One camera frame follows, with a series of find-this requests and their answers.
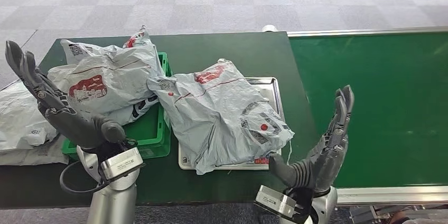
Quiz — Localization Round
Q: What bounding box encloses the grey parcel with red stripe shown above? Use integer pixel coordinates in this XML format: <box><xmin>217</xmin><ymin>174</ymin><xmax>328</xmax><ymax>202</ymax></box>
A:
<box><xmin>147</xmin><ymin>58</ymin><xmax>295</xmax><ymax>176</ymax></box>

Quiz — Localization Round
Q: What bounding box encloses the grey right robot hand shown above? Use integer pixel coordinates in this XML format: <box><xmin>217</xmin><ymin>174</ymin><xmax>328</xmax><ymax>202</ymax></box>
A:
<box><xmin>268</xmin><ymin>85</ymin><xmax>355</xmax><ymax>195</ymax></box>

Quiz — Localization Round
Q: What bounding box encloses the aluminium conveyor side rail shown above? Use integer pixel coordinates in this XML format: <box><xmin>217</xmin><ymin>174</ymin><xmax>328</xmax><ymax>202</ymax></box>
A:
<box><xmin>287</xmin><ymin>26</ymin><xmax>448</xmax><ymax>38</ymax></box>
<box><xmin>335</xmin><ymin>185</ymin><xmax>448</xmax><ymax>207</ymax></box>

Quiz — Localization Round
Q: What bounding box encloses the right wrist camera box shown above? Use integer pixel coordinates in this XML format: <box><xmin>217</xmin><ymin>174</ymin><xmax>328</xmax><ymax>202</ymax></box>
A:
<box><xmin>254</xmin><ymin>185</ymin><xmax>297</xmax><ymax>220</ymax></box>

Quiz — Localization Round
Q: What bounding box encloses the dark green table board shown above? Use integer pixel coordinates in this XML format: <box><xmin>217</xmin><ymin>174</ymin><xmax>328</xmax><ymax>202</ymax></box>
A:
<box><xmin>0</xmin><ymin>31</ymin><xmax>318</xmax><ymax>210</ymax></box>

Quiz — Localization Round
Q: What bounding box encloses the green plastic crate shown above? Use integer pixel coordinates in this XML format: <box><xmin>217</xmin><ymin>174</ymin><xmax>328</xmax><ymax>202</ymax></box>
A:
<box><xmin>62</xmin><ymin>52</ymin><xmax>173</xmax><ymax>161</ymax></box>

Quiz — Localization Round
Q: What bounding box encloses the white parcel with black print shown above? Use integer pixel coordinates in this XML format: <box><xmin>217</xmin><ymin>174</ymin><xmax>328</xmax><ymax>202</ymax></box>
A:
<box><xmin>60</xmin><ymin>25</ymin><xmax>166</xmax><ymax>127</ymax></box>

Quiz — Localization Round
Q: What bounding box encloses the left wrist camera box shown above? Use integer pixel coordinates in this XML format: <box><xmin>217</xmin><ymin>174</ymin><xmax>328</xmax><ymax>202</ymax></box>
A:
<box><xmin>99</xmin><ymin>146</ymin><xmax>145</xmax><ymax>182</ymax></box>

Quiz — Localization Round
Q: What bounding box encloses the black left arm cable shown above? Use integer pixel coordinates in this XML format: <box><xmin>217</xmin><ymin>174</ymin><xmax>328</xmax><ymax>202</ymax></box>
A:
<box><xmin>59</xmin><ymin>160</ymin><xmax>107</xmax><ymax>195</ymax></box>

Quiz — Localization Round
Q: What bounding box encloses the grey parcel with red print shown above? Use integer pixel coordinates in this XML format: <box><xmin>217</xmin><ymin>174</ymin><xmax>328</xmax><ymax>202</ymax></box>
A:
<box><xmin>47</xmin><ymin>42</ymin><xmax>165</xmax><ymax>119</ymax></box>

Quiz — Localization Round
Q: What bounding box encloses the white electronic weighing scale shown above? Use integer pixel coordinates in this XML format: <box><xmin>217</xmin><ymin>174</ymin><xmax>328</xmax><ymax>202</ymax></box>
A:
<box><xmin>178</xmin><ymin>77</ymin><xmax>286</xmax><ymax>171</ymax></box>

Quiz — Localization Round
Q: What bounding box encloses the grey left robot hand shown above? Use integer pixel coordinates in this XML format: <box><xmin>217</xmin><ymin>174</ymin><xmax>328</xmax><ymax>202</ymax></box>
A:
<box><xmin>5</xmin><ymin>40</ymin><xmax>127</xmax><ymax>150</ymax></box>

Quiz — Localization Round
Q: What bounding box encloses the green conveyor belt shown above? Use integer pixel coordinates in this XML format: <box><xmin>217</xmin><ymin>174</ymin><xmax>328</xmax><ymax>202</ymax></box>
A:
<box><xmin>288</xmin><ymin>31</ymin><xmax>448</xmax><ymax>189</ymax></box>

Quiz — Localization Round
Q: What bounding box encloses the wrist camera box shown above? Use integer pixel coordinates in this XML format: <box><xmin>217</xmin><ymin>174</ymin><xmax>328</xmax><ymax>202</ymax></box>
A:
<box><xmin>99</xmin><ymin>146</ymin><xmax>145</xmax><ymax>182</ymax></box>
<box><xmin>254</xmin><ymin>185</ymin><xmax>297</xmax><ymax>220</ymax></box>

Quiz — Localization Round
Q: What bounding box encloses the white crumpled plastic parcel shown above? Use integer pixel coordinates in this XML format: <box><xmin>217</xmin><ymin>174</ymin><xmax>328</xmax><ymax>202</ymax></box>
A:
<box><xmin>0</xmin><ymin>79</ymin><xmax>60</xmax><ymax>152</ymax></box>

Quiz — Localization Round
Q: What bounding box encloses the flat pale plastic parcel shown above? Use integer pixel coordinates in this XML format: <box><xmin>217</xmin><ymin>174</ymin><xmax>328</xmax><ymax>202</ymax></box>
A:
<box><xmin>0</xmin><ymin>134</ymin><xmax>70</xmax><ymax>166</ymax></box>

